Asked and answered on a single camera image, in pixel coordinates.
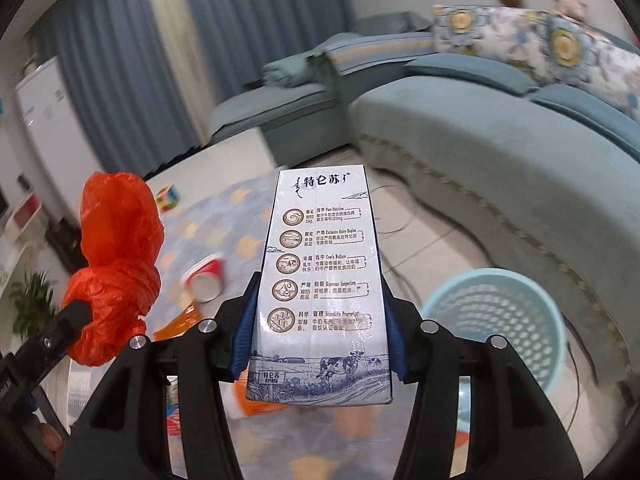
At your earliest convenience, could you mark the colourful snack packet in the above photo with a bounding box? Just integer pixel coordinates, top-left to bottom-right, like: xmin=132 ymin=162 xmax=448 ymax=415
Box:
xmin=166 ymin=376 xmax=181 ymax=437

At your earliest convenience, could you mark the red white paper cup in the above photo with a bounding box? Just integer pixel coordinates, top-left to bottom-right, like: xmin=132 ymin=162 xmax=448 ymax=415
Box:
xmin=181 ymin=254 xmax=224 ymax=304

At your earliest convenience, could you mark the orange plastic bag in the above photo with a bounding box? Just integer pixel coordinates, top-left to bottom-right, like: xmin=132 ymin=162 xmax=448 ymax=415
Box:
xmin=63 ymin=172 xmax=165 ymax=366

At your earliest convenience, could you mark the white blue milk carton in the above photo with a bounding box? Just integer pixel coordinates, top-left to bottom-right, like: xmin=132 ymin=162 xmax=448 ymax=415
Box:
xmin=246 ymin=165 xmax=393 ymax=406

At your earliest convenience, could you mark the orange white cylinder container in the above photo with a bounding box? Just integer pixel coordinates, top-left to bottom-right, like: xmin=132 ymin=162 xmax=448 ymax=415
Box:
xmin=219 ymin=368 xmax=286 ymax=419

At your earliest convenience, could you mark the orange snack wrapper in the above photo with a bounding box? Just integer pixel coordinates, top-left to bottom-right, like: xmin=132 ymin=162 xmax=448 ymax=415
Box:
xmin=153 ymin=302 xmax=203 ymax=341

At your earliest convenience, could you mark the light blue plastic basket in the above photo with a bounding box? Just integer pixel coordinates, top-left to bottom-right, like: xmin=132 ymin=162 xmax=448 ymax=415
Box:
xmin=421 ymin=268 xmax=569 ymax=435

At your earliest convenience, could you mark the green potted plant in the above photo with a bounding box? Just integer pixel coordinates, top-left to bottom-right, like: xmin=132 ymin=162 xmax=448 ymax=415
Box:
xmin=9 ymin=272 xmax=56 ymax=340

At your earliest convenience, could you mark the scale pattern table cloth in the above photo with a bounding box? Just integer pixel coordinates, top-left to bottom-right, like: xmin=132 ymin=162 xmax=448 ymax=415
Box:
xmin=67 ymin=167 xmax=471 ymax=480

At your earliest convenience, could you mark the multicolour puzzle cube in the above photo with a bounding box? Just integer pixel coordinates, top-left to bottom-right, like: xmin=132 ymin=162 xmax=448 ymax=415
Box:
xmin=155 ymin=185 xmax=180 ymax=212

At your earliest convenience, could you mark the teal fabric sofa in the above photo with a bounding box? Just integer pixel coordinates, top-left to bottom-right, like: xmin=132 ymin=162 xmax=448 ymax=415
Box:
xmin=208 ymin=26 xmax=639 ymax=389

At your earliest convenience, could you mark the white refrigerator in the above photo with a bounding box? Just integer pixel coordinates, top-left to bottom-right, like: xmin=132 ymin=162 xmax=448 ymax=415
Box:
xmin=15 ymin=58 xmax=103 ymax=220

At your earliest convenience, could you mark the floral pillow middle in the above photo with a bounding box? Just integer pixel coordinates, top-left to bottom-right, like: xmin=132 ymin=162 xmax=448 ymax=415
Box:
xmin=544 ymin=13 xmax=639 ymax=122

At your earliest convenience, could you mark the floral pillow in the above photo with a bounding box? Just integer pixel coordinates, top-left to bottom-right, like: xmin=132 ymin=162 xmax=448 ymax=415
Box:
xmin=432 ymin=4 xmax=552 ymax=84
xmin=544 ymin=13 xmax=639 ymax=122

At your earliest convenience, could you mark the blue curtain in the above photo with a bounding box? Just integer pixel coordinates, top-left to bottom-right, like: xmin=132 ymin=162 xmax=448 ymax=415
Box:
xmin=32 ymin=0 xmax=354 ymax=176

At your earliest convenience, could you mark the floral pillow left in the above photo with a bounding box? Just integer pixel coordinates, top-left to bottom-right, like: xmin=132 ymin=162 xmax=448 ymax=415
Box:
xmin=432 ymin=4 xmax=552 ymax=84

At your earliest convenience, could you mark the folded teal blanket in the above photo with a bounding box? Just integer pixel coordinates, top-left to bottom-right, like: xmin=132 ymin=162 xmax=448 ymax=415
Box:
xmin=262 ymin=52 xmax=314 ymax=88

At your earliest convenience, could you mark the pink pig plush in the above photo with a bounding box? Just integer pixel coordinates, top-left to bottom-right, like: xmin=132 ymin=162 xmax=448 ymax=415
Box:
xmin=554 ymin=0 xmax=587 ymax=22

